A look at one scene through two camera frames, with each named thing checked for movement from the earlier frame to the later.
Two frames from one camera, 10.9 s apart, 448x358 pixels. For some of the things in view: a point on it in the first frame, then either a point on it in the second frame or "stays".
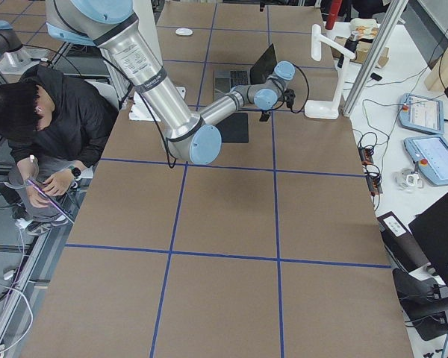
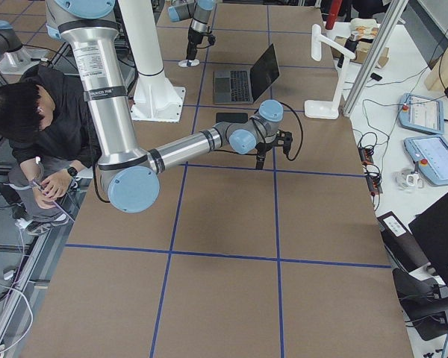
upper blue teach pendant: (421, 114) stays
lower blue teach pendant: (436, 159) stays
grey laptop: (259, 71) stays
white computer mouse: (184, 31) -> (184, 63)
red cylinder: (334, 7) stays
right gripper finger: (263, 117) -> (262, 148)
